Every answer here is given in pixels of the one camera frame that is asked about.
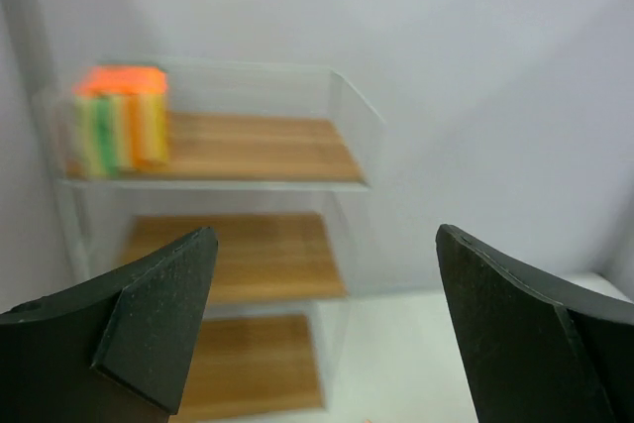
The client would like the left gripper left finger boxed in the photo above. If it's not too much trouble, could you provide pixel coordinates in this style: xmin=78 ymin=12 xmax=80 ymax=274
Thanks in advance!
xmin=1 ymin=227 xmax=218 ymax=422

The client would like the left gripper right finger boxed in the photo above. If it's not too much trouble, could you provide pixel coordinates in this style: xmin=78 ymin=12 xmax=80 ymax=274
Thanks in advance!
xmin=436 ymin=224 xmax=633 ymax=422

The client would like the striped sponge pack orange box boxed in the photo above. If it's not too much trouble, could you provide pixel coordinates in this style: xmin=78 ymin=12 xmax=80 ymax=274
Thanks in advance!
xmin=66 ymin=63 xmax=169 ymax=179

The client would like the white wire wooden shelf unit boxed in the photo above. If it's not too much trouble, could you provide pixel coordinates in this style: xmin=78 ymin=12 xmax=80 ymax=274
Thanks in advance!
xmin=33 ymin=58 xmax=383 ymax=422

